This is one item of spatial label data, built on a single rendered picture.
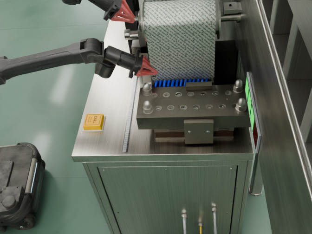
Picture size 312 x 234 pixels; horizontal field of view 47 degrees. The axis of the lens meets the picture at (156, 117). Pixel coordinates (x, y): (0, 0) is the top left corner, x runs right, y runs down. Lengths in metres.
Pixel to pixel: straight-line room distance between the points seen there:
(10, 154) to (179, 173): 1.33
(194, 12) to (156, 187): 0.69
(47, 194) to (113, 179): 1.05
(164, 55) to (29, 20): 3.08
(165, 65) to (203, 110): 0.23
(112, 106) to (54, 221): 1.04
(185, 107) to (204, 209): 0.53
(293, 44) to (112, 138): 0.87
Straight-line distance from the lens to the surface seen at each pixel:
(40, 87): 3.21
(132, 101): 1.49
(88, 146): 1.36
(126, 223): 1.75
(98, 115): 1.43
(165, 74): 1.34
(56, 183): 2.46
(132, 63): 1.30
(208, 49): 1.28
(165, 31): 1.24
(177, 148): 1.29
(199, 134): 1.25
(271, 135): 0.80
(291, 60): 0.68
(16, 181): 2.26
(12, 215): 2.14
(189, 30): 1.23
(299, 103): 0.67
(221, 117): 1.22
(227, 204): 1.57
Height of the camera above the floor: 1.90
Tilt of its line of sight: 46 degrees down
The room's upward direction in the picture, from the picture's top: 8 degrees counter-clockwise
